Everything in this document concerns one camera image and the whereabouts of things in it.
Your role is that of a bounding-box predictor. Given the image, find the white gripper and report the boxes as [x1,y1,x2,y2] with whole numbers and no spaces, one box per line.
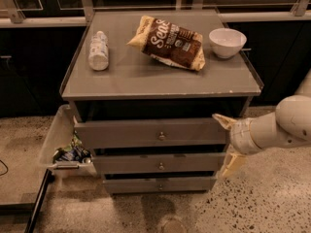
[212,114,261,178]

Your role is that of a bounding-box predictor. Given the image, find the grey top drawer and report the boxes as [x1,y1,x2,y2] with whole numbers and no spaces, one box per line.
[75,117,226,149]

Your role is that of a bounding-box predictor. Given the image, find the grey drawer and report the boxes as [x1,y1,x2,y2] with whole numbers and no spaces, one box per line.
[103,177,217,194]
[92,152,225,174]
[75,117,226,149]

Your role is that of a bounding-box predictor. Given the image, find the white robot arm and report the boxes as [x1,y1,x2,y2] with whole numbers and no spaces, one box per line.
[212,93,311,178]

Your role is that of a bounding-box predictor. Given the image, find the grey middle drawer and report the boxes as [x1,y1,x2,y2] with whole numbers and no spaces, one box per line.
[92,152,225,174]

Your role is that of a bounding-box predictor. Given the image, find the grey bottom drawer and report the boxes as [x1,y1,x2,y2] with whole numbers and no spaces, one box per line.
[103,177,217,194]

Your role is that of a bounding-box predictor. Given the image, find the grey drawer cabinet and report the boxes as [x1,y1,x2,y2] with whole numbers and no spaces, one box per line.
[61,12,263,182]

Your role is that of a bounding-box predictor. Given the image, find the white bowl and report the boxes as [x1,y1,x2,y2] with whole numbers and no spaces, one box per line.
[209,28,247,59]

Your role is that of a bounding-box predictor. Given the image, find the brown yellow snack bag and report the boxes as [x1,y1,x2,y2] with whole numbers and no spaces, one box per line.
[127,16,205,71]

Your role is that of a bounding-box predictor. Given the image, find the crumpled wrappers in bin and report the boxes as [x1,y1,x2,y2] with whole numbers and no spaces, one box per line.
[52,132,90,163]

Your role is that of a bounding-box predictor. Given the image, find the white plastic bottle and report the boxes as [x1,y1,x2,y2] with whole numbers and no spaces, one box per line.
[88,31,109,71]

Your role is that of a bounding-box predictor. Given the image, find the clear plastic bin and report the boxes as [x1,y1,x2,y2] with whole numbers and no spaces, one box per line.
[39,105,97,178]

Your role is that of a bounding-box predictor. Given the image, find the black floor bar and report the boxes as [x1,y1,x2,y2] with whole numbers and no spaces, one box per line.
[24,169,52,233]

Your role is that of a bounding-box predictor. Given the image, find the black cable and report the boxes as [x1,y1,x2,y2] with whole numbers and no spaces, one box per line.
[0,158,10,177]

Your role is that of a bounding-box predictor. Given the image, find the metal railing frame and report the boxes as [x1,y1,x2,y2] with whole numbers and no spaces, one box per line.
[0,0,311,27]

